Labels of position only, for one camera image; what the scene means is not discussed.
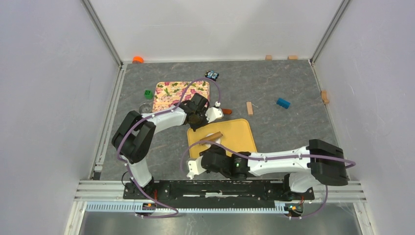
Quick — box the yellow cutting mat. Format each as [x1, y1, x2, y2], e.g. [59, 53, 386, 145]
[187, 118, 257, 152]

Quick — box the white dough ball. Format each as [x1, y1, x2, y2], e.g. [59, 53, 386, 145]
[206, 132, 223, 143]

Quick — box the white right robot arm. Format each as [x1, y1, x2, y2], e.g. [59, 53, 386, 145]
[186, 139, 355, 200]

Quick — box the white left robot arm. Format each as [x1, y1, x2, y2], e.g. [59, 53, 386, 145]
[111, 93, 224, 200]

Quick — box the black patterned small box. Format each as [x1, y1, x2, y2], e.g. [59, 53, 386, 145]
[205, 70, 219, 81]

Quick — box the floral pattern tray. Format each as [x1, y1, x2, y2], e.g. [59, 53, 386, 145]
[152, 81, 210, 112]

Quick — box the small wooden block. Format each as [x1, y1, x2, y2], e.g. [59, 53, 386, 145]
[246, 101, 254, 116]

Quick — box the green plastic block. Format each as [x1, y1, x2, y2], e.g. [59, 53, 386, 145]
[144, 90, 154, 99]

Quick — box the blue plastic block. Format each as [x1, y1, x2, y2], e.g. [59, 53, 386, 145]
[276, 98, 291, 109]

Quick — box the orange plastic cap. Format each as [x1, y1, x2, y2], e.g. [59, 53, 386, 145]
[132, 56, 144, 64]

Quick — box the wooden piece right edge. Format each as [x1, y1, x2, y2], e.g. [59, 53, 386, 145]
[321, 90, 330, 105]

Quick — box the metal scraper with wooden handle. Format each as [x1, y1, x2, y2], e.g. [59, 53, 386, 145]
[222, 109, 232, 115]

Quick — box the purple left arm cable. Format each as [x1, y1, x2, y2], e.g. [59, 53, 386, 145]
[116, 77, 222, 218]

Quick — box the light blue cable duct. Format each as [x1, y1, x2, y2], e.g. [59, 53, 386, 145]
[85, 201, 289, 214]

